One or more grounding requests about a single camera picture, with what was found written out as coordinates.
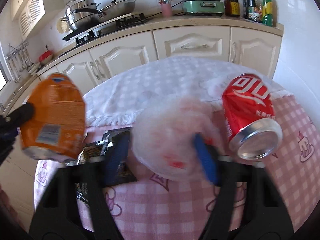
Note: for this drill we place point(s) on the dark condiment bottle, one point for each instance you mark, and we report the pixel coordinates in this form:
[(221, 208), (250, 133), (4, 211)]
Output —
[(250, 10)]

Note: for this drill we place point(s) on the red bowl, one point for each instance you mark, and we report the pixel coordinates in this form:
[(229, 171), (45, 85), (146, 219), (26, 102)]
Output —
[(46, 57)]

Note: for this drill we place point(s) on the black gold snack wrapper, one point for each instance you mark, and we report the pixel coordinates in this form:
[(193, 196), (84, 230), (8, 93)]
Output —
[(112, 149)]

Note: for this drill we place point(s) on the steel wok pan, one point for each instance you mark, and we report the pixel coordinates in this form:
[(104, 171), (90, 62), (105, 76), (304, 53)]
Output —
[(117, 8)]

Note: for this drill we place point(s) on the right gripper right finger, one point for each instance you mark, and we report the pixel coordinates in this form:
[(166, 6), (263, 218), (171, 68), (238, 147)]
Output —
[(265, 216)]

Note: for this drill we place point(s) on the pink checkered tablecloth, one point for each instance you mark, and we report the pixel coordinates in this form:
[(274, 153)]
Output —
[(157, 208)]

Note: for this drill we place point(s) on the steel stock pot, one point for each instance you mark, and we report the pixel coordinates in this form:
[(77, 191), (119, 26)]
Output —
[(80, 14)]

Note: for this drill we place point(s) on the dark soy sauce bottle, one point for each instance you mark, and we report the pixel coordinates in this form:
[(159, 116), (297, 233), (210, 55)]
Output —
[(232, 8)]

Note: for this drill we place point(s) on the cream kitchen cabinets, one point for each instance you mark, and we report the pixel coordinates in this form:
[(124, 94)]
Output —
[(235, 40)]

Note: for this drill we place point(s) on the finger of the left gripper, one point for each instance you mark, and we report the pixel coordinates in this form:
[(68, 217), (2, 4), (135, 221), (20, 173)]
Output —
[(9, 128)]

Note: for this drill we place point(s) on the hanging utensil rack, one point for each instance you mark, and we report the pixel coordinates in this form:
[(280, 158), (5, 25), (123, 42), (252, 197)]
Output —
[(18, 60)]

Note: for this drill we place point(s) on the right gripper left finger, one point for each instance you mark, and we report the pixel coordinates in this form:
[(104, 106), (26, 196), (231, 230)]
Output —
[(57, 215)]

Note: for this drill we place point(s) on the green yellow bottle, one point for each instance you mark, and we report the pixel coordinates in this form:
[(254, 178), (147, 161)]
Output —
[(267, 12)]

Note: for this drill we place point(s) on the red cola can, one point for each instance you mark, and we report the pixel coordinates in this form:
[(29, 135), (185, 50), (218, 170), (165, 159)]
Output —
[(253, 132)]

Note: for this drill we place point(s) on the black gas stove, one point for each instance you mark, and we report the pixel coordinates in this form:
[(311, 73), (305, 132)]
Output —
[(122, 22)]

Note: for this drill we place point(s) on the pink utensil cup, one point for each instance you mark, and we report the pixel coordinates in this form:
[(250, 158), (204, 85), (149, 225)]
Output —
[(166, 7)]

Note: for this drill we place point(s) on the green electric cooker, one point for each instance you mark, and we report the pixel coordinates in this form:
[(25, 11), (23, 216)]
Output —
[(203, 7)]

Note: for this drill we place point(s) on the crushed orange soda can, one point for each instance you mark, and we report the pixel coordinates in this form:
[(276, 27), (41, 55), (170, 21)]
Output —
[(56, 130)]

